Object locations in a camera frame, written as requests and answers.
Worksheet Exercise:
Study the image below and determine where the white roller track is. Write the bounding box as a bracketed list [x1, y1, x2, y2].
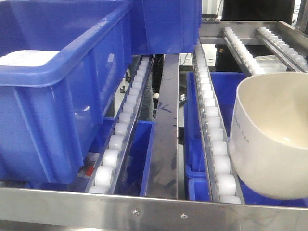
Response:
[85, 55, 154, 194]
[256, 26, 308, 73]
[192, 44, 244, 204]
[223, 27, 265, 76]

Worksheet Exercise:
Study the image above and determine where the white roller track left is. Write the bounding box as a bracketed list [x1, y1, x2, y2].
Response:
[85, 55, 154, 194]

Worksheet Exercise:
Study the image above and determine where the lower blue bin front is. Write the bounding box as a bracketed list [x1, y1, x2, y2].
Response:
[188, 178, 210, 202]

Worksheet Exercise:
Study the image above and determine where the white roller track centre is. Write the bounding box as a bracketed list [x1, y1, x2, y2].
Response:
[192, 44, 244, 204]

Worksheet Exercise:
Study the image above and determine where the white block in bin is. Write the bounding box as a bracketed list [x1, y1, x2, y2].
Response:
[0, 50, 59, 67]

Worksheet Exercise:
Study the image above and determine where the steel centre divider bar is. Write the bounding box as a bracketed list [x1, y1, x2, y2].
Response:
[145, 54, 179, 199]

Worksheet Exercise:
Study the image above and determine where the stainless steel shelf rack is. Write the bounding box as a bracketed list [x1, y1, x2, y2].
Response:
[0, 20, 308, 231]

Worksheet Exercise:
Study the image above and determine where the white roller track back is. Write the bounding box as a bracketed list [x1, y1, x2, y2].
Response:
[223, 27, 265, 76]

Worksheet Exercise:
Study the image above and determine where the lower blue bin left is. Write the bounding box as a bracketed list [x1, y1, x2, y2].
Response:
[26, 117, 154, 196]

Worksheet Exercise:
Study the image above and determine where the blue bin front left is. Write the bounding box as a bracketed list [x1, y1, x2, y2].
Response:
[0, 0, 132, 184]

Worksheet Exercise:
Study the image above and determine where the white roller track far right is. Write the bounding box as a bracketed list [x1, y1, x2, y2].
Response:
[256, 26, 308, 73]

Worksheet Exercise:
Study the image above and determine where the blue bin back centre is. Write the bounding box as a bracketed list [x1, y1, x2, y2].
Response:
[130, 0, 202, 55]

